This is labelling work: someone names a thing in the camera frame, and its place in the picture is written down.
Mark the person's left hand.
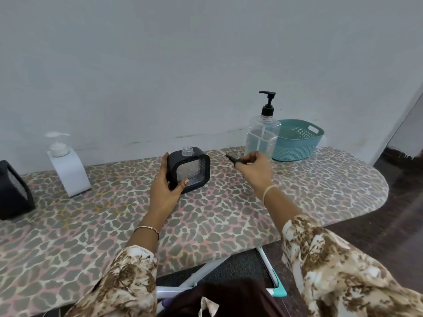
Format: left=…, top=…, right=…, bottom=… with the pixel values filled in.
left=148, top=152, right=189, bottom=221

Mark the person's right hand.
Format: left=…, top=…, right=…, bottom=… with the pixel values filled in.
left=234, top=151, right=274, bottom=195

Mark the short black pump head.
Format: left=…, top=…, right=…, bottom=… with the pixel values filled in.
left=226, top=154, right=252, bottom=166

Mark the tall clear plastic bottle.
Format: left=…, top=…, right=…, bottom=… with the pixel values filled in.
left=244, top=114, right=282, bottom=161

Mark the black square soap dispenser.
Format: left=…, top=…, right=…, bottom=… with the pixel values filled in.
left=166, top=145, right=211, bottom=195

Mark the teal plastic basket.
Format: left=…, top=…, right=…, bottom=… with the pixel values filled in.
left=271, top=119, right=325, bottom=162

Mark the black pump with long tube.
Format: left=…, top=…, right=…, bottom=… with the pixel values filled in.
left=259, top=91, right=277, bottom=118

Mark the white soap dispenser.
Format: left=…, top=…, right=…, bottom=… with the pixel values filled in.
left=45, top=132, right=92, bottom=198

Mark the person's right forearm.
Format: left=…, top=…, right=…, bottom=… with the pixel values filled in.
left=263, top=186, right=423, bottom=317

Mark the person's left forearm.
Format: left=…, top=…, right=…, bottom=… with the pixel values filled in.
left=66, top=211, right=161, bottom=317

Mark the person's dark maroon garment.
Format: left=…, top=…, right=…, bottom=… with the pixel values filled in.
left=158, top=279, right=291, bottom=317

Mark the white wrist band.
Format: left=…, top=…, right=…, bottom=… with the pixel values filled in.
left=262, top=185, right=278, bottom=205

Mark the leopard print ironing board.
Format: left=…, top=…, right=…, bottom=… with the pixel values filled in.
left=0, top=145, right=390, bottom=317

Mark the gold bracelet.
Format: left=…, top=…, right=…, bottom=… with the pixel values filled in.
left=134, top=225, right=160, bottom=241

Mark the white ironing board leg frame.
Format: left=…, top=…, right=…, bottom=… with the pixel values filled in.
left=155, top=246, right=287, bottom=314

